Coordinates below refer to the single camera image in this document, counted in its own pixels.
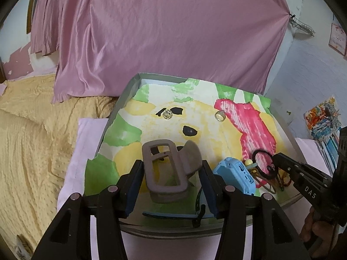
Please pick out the colourful cartoon picture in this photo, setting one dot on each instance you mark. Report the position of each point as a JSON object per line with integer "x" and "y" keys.
{"x": 321, "y": 119}

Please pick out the pink curtain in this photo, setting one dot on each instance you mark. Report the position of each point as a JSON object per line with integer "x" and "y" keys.
{"x": 162, "y": 32}

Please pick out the blue smart watch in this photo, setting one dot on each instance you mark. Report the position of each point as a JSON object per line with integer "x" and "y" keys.
{"x": 233, "y": 173}

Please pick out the light pink cloth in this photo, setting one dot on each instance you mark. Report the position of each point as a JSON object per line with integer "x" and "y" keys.
{"x": 86, "y": 140}

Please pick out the yellow bedspread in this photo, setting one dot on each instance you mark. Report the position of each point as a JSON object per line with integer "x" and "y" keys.
{"x": 32, "y": 140}

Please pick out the stack of books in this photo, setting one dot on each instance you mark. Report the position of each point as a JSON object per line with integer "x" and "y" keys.
{"x": 328, "y": 151}

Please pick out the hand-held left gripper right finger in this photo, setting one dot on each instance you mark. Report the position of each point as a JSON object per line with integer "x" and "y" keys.
{"x": 210, "y": 192}

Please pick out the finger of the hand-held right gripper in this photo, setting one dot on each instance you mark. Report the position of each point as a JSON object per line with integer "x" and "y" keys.
{"x": 283, "y": 162}

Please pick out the row of wall certificates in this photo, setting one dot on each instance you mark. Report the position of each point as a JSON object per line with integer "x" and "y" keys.
{"x": 337, "y": 39}

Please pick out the brown hair claw clip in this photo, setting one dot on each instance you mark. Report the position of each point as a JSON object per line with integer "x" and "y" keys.
{"x": 162, "y": 181}

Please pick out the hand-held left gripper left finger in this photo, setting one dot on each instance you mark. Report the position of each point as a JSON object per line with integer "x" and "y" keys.
{"x": 132, "y": 189}

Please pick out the person's right hand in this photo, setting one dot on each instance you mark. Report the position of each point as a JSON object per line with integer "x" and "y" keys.
{"x": 322, "y": 227}

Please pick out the grey tray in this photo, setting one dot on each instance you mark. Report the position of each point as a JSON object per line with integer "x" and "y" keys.
{"x": 119, "y": 105}

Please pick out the cartoon bear printed cloth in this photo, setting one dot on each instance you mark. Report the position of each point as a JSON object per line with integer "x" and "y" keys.
{"x": 151, "y": 130}

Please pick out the person's right forearm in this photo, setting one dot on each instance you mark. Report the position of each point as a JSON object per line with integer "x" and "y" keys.
{"x": 338, "y": 246}

